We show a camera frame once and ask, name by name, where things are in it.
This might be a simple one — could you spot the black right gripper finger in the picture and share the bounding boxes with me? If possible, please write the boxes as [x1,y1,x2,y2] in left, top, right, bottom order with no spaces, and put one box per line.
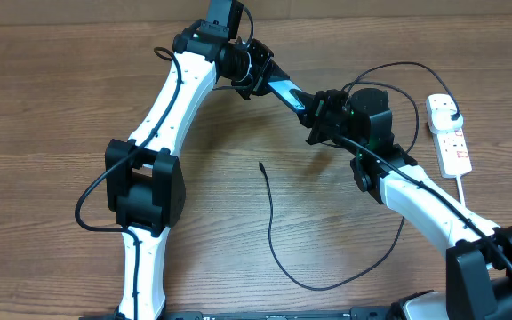
[297,112,316,129]
[290,89,315,107]

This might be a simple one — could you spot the white charger adapter plug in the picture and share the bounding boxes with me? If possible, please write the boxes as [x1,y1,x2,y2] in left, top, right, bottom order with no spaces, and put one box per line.
[428,109,464,134]

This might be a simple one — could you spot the black USB charging cable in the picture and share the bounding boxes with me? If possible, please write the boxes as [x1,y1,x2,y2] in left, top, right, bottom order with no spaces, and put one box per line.
[258,61,462,292]

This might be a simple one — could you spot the cardboard back panel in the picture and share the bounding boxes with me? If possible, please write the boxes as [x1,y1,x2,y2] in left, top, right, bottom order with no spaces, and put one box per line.
[0,0,512,26]

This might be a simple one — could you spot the Samsung Galaxy smartphone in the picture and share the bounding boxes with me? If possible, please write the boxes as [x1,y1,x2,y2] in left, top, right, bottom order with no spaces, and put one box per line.
[268,80,305,114]

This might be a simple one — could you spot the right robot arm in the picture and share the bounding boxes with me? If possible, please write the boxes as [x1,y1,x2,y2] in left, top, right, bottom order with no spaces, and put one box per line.
[289,88,512,319]

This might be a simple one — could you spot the white power strip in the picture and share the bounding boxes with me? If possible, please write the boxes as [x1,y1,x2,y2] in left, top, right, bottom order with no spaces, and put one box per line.
[426,93,472,179]

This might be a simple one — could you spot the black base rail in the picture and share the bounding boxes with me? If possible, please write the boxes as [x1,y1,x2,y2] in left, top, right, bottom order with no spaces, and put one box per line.
[158,306,404,320]

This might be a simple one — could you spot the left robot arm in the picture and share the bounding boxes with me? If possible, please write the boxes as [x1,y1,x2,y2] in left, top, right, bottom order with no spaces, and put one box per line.
[105,1,304,319]

